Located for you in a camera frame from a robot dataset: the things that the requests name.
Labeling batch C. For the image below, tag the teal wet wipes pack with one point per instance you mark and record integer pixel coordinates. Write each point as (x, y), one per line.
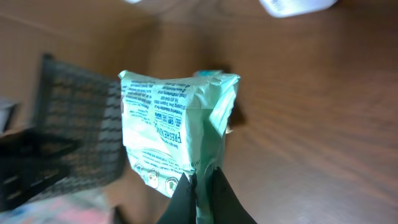
(177, 127)

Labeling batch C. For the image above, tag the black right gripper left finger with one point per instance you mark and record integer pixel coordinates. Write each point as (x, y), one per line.
(182, 206)

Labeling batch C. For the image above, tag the yellow snack bag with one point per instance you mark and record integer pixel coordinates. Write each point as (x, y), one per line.
(88, 206)

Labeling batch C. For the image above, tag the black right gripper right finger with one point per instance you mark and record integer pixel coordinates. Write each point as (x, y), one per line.
(225, 206)

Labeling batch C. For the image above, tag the grey plastic shopping basket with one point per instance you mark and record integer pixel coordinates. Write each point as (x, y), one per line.
(75, 103)

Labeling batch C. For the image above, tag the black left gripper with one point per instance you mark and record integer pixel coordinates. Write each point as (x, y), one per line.
(30, 163)

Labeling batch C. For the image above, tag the white barcode scanner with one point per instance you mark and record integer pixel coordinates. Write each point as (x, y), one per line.
(289, 8)

